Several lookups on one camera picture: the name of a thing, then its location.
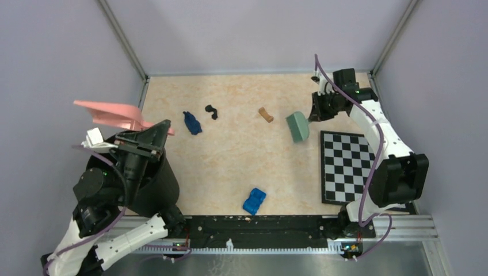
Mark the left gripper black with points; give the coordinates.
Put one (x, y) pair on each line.
(149, 142)

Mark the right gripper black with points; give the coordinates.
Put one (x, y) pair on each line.
(317, 114)

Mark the pink plastic dustpan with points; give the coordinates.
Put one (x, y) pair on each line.
(117, 115)

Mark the green plastic hand brush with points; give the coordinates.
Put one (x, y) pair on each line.
(298, 126)

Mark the large dark blue paper scrap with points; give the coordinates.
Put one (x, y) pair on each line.
(193, 125)

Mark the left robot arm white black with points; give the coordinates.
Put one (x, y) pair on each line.
(104, 194)

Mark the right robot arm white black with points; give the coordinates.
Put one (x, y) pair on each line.
(398, 174)

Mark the black round trash bin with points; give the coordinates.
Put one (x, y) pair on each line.
(152, 186)

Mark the black white checkerboard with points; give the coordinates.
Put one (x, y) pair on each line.
(346, 160)

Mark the wooden arch block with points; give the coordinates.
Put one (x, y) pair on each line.
(266, 116)

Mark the small black paper scrap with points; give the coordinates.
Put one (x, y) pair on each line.
(213, 111)

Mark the blue toy car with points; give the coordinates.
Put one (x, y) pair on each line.
(254, 201)

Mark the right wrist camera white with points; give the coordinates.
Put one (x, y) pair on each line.
(324, 86)

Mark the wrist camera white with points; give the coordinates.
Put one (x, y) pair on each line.
(324, 86)
(94, 140)

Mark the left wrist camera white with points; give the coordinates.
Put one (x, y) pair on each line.
(94, 140)

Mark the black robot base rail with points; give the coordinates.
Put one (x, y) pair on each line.
(268, 232)

